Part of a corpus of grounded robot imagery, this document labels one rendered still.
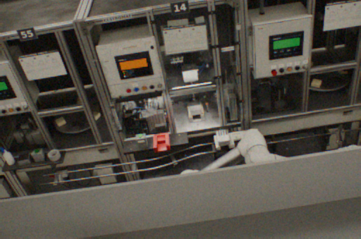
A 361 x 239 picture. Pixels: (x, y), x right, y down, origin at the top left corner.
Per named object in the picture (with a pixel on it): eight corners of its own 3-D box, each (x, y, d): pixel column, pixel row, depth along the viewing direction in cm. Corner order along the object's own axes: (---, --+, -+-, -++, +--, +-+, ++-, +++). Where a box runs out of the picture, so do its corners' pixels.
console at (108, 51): (111, 100, 286) (94, 48, 258) (114, 80, 308) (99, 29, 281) (165, 92, 284) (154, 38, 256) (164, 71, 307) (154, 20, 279)
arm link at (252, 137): (173, 197, 270) (172, 173, 287) (188, 206, 278) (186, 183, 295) (259, 141, 240) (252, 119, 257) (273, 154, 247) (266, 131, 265)
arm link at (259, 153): (277, 161, 234) (272, 145, 244) (250, 158, 231) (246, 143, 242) (271, 174, 241) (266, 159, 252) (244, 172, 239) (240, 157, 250)
